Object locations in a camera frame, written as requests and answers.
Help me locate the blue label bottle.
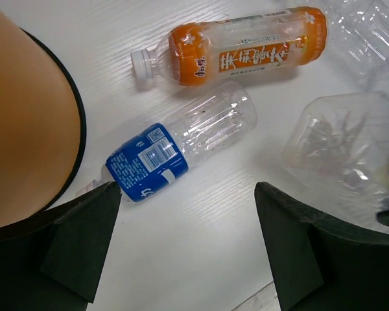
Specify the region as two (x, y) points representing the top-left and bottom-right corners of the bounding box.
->
(77, 81), (257, 203)

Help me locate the orange cylindrical bin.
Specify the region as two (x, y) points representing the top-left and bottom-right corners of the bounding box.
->
(0, 11), (86, 227)

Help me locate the orange label bottle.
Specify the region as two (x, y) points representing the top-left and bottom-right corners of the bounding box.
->
(130, 6), (328, 86)

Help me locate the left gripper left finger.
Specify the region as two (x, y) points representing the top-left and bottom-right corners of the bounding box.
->
(0, 182), (121, 310)

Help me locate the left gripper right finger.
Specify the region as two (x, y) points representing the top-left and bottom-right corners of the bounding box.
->
(254, 182), (389, 310)

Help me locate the clear unlabelled bottle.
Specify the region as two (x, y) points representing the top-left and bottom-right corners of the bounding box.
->
(320, 1), (389, 89)

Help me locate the green yellow label bottle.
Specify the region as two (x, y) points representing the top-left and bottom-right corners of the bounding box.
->
(281, 91), (389, 209)

